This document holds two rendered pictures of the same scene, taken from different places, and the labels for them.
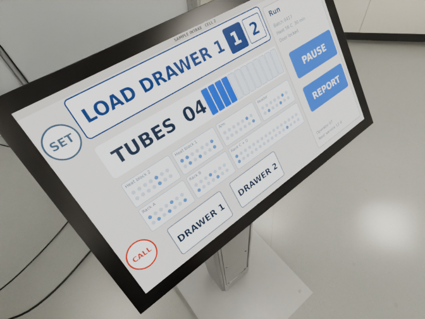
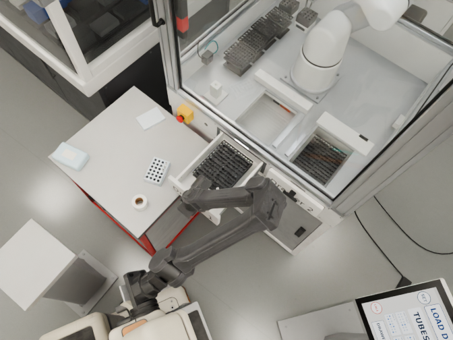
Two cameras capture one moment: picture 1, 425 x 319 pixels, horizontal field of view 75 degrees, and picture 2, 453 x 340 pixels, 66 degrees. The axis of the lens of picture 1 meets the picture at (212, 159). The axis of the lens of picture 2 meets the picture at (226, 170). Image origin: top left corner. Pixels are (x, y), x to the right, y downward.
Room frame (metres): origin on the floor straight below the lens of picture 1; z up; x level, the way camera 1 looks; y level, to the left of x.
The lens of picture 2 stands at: (-0.43, -0.15, 2.33)
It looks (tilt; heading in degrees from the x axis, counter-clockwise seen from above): 65 degrees down; 102
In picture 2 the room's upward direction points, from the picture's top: 8 degrees clockwise
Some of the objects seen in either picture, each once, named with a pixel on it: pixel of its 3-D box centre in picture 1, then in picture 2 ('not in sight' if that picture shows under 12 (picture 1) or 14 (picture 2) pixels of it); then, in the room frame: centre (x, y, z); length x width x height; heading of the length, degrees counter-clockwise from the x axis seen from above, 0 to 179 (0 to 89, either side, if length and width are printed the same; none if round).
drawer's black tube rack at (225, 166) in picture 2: not in sight; (222, 169); (-0.59, 0.50, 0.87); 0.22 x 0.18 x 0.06; 69
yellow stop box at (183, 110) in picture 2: not in sight; (185, 114); (-0.86, 0.71, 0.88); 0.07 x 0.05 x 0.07; 159
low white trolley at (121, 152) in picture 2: not in sight; (147, 183); (-1.04, 0.47, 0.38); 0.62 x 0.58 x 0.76; 159
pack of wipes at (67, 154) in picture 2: not in sight; (71, 156); (-1.31, 0.34, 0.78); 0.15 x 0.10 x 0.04; 174
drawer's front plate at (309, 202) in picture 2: not in sight; (293, 192); (-0.25, 0.50, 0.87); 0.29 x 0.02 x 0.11; 159
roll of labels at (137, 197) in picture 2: not in sight; (139, 202); (-0.90, 0.24, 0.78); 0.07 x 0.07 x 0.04
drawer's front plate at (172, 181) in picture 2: not in sight; (193, 200); (-0.66, 0.31, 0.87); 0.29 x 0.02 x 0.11; 159
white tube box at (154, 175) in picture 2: not in sight; (157, 171); (-0.89, 0.41, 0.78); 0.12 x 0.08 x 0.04; 89
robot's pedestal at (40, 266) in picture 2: not in sight; (61, 274); (-1.24, -0.16, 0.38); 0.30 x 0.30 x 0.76; 73
